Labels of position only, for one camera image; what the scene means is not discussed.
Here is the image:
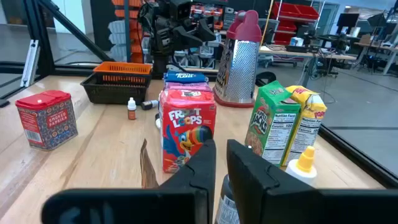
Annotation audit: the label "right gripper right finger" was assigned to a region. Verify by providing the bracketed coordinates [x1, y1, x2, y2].
[226, 139, 398, 224]

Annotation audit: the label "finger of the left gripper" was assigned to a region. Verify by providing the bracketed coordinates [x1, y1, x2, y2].
[198, 17, 217, 43]
[173, 26, 203, 50]

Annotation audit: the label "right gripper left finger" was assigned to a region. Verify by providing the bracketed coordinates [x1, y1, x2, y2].
[42, 139, 217, 224]

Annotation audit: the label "blue Frosted Flakes box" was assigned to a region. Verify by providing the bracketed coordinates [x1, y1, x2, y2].
[163, 70, 208, 84]

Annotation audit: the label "black bottle white label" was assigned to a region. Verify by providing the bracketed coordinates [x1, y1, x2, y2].
[214, 174, 241, 224]

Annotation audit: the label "red Froot Loops box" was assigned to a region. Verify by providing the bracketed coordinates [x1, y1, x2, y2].
[158, 89, 218, 174]

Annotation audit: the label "green Apple Jacks box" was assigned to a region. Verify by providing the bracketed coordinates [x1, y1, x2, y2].
[244, 80, 302, 167]

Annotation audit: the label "dropper bottle brown label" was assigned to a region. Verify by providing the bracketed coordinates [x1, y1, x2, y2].
[139, 99, 160, 111]

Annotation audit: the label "yellow Corn Pops box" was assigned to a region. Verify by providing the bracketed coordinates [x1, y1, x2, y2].
[281, 85, 328, 167]

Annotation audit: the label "dropper bottle orange liquid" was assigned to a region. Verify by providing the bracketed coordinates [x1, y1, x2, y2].
[127, 96, 137, 121]

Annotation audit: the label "smoked paprika tin red lid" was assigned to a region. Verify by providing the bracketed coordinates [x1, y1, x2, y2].
[14, 89, 79, 152]

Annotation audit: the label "brown flat packet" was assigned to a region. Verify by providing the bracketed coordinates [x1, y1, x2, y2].
[139, 138, 159, 190]

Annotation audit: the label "shelf with orange bins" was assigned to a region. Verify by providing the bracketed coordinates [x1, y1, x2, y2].
[107, 0, 147, 65]

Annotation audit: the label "shelf with red bins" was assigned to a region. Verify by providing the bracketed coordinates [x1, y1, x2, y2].
[270, 0, 321, 46]

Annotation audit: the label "black plastic basket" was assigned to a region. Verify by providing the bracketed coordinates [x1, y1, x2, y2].
[80, 73, 152, 105]

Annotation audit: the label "wooden workbench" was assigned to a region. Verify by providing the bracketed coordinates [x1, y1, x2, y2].
[259, 45, 358, 78]

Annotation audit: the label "black computer monitor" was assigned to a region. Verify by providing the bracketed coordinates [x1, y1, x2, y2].
[336, 12, 361, 29]

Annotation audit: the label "silver aluminium extrusion bar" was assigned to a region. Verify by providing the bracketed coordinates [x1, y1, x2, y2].
[20, 39, 40, 88]

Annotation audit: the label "metal box grater red handle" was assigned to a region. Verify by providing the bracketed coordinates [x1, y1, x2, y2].
[213, 9, 263, 109]

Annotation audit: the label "hanging yellow cable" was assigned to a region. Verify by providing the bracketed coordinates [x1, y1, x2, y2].
[260, 0, 275, 45]

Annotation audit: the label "black table frame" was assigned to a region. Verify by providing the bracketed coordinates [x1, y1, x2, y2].
[0, 60, 398, 189]

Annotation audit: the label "black frame strut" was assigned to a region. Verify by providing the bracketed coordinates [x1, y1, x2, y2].
[23, 0, 114, 75]

